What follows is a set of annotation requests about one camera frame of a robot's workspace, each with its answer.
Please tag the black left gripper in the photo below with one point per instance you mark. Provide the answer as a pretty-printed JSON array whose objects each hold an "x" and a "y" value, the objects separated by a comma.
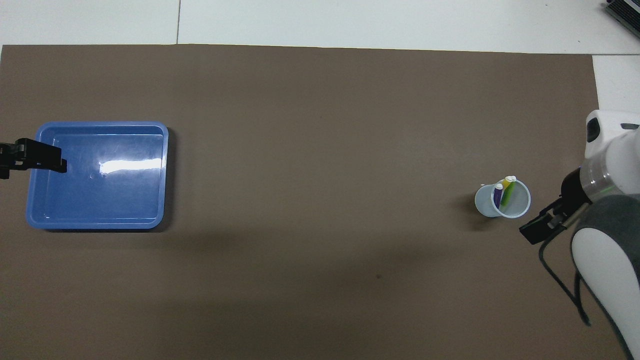
[{"x": 10, "y": 157}]

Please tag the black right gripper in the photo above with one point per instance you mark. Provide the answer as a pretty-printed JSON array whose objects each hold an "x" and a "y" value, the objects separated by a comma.
[{"x": 572, "y": 195}]

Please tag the green pen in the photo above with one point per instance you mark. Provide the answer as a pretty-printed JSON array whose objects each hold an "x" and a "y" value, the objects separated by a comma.
[{"x": 507, "y": 196}]

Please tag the purple pen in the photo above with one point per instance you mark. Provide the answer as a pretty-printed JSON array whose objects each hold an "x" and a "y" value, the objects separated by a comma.
[{"x": 497, "y": 195}]

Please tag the yellow pen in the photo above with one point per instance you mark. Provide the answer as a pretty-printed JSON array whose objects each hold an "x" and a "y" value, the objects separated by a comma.
[{"x": 507, "y": 183}]

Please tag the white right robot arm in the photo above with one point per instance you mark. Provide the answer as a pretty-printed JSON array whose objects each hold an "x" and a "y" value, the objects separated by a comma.
[{"x": 610, "y": 200}]

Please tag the pale blue mesh pen cup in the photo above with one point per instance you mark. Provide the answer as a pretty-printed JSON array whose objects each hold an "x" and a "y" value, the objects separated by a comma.
[{"x": 484, "y": 202}]

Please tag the blue plastic tray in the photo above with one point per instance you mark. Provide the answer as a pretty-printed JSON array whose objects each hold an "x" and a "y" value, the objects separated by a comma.
[{"x": 100, "y": 200}]

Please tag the brown table mat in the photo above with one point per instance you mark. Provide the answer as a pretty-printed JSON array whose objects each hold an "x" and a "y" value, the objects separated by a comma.
[{"x": 320, "y": 150}]

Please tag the grey ribbed device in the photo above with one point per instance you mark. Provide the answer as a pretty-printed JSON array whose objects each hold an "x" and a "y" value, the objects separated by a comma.
[{"x": 627, "y": 12}]

